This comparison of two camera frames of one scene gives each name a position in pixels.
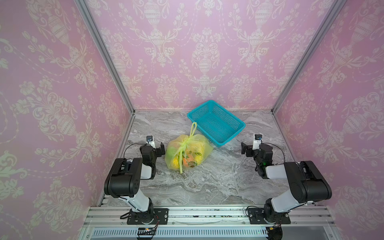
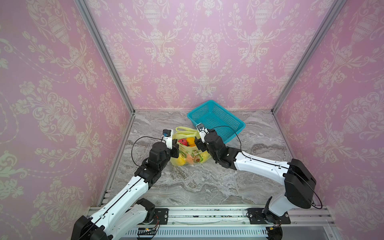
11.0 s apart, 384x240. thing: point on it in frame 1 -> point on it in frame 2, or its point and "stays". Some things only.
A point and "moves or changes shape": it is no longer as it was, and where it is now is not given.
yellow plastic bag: [183, 152] moves or changes shape
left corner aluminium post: [107, 51] stays
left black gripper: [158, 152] -> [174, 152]
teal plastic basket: [215, 123] stays
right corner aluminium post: [335, 9] stays
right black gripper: [247, 149] -> [201, 145]
